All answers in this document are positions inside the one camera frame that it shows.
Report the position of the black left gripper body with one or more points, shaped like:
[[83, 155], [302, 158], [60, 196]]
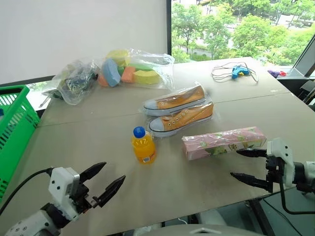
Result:
[[82, 196]]

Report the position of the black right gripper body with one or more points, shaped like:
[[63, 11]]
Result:
[[274, 169]]

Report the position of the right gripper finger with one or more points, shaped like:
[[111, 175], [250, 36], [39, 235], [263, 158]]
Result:
[[256, 153], [251, 181]]

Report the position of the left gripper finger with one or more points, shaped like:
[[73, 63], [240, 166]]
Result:
[[93, 170], [112, 189]]

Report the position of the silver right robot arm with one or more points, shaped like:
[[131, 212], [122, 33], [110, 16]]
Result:
[[305, 174]]

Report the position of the green plastic basket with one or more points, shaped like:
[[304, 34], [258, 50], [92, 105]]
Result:
[[17, 123]]

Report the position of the clear bag of dark items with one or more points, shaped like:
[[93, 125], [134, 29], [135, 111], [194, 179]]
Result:
[[73, 81]]

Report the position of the pink floral long box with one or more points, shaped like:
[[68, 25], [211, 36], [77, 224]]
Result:
[[221, 143]]

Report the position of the orange juice bottle blue cap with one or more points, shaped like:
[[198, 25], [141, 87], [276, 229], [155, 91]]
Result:
[[144, 150]]

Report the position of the orange canvas sneaker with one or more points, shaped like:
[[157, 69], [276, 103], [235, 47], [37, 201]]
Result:
[[179, 99], [182, 120]]

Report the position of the dark equipment beside table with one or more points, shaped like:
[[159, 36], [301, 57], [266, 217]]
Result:
[[308, 92]]

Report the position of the purple small object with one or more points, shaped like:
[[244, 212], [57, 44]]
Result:
[[273, 73]]

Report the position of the blue glue gun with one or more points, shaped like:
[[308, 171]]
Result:
[[238, 71]]

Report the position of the red small object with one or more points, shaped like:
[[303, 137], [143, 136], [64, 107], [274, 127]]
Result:
[[283, 73]]

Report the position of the thin metal rod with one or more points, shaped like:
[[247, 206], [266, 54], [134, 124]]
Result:
[[43, 102]]

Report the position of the clear plastic shoe bag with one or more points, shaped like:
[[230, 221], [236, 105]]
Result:
[[177, 109]]

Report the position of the small orange sponge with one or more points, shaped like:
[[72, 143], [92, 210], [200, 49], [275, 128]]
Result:
[[103, 81]]

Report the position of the grey slanted panel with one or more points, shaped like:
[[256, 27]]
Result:
[[304, 66]]

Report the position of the blue sponge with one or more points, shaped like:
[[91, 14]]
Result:
[[110, 72]]

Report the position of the orange square sponge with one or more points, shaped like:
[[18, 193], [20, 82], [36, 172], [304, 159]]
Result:
[[127, 74]]

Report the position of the yellow-green curved sponge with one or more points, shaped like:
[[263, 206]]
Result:
[[147, 77]]

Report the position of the green sponge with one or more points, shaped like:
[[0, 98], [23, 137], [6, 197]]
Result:
[[137, 67]]

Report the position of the yellow round sponge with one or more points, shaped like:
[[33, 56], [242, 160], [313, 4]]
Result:
[[118, 55]]

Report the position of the clear plastic sponge bag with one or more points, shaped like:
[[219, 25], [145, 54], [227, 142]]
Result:
[[152, 64]]

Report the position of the white roller blind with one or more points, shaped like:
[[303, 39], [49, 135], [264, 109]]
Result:
[[81, 37]]

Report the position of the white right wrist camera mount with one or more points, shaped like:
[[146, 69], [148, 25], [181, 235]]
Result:
[[280, 150]]

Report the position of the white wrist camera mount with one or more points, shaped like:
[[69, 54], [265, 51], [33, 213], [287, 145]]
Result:
[[280, 150], [60, 183]]

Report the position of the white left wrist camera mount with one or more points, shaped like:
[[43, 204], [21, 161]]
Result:
[[60, 183]]

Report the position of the black table frame leg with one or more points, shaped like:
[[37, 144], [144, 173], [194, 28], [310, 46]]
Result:
[[261, 216]]

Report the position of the black window frame post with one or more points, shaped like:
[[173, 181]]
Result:
[[168, 27]]

